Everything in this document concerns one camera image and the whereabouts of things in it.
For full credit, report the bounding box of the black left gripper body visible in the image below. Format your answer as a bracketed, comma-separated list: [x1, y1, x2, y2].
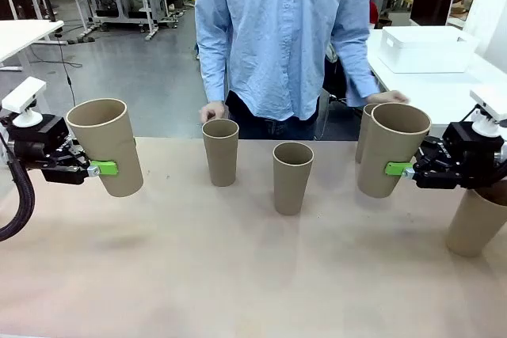
[6, 114, 72, 173]

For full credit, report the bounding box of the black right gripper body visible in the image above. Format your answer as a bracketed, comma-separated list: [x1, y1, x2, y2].
[441, 120, 507, 191]

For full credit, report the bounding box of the tall brown cup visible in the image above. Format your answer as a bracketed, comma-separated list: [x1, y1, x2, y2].
[444, 185, 507, 259]
[355, 103, 383, 165]
[81, 136, 144, 199]
[65, 97, 135, 151]
[201, 118, 240, 188]
[273, 142, 314, 217]
[356, 142, 419, 199]
[366, 102, 433, 157]

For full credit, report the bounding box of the white plastic basket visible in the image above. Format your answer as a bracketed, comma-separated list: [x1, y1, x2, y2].
[375, 25, 481, 74]

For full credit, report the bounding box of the person's left forearm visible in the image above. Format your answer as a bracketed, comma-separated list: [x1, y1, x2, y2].
[330, 35, 382, 108]

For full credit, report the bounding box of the person's right forearm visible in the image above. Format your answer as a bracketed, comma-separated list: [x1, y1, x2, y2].
[195, 32, 231, 104]

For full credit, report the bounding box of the white table under basket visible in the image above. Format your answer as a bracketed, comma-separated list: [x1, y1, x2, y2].
[366, 28, 507, 125]

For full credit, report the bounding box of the person's left hand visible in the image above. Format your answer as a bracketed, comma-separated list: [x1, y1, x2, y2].
[363, 90, 411, 108]

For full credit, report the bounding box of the person's right hand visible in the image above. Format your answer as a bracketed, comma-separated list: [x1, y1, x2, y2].
[199, 101, 227, 124]

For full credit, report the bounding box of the person in light blue shirt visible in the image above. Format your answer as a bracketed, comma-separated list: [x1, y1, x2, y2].
[193, 0, 381, 141]

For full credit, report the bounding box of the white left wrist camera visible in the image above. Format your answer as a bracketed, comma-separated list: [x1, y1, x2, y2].
[1, 76, 48, 128]

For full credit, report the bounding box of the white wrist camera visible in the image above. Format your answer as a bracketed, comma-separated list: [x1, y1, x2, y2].
[1, 76, 48, 128]
[469, 85, 507, 137]

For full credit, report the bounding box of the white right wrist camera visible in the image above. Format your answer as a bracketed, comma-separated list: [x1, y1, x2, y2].
[469, 85, 507, 137]

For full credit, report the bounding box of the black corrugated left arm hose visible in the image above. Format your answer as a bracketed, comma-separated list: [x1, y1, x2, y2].
[0, 131, 37, 242]

